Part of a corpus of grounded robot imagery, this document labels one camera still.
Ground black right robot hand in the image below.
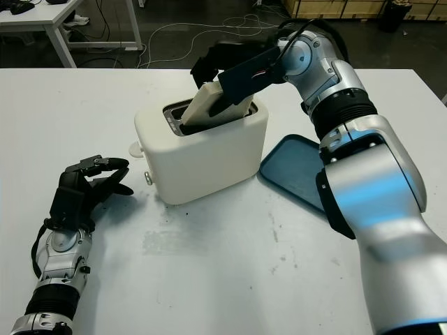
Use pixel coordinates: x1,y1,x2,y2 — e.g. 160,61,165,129
190,38,281,118

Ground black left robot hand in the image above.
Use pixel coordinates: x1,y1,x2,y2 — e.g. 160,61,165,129
55,155,135,234

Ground white toaster lever knob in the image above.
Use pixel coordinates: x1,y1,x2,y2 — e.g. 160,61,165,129
127,142,146,158

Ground pale bread slice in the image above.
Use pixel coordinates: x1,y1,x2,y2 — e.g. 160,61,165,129
181,80,258,127

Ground blue plastic tray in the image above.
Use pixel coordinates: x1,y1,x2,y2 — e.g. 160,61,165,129
257,134,328,214

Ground white two-slot toaster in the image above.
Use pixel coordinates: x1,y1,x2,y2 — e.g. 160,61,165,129
134,96,270,206

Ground wooden crate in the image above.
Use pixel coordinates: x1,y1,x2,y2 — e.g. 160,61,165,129
282,0,447,22

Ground white shoes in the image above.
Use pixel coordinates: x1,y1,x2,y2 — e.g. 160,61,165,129
62,13,90,27

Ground white office desk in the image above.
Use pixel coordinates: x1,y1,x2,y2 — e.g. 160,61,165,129
0,0,144,69

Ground black computer mouse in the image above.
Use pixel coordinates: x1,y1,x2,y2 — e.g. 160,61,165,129
9,1,36,15

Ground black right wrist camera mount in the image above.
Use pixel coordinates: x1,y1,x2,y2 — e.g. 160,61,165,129
218,47,286,105

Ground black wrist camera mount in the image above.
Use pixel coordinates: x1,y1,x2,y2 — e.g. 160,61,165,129
218,47,286,105
50,186,87,230

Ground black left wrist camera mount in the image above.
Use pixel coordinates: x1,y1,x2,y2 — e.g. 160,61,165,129
50,186,87,230

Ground white floor cable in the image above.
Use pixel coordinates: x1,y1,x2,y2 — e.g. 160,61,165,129
138,13,294,69

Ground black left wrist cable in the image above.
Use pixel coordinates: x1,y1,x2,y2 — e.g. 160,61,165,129
31,218,50,278

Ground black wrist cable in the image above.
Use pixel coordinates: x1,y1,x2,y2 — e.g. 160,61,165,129
31,218,50,278
279,17,351,67

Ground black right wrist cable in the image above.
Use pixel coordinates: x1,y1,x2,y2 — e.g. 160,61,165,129
279,17,351,67

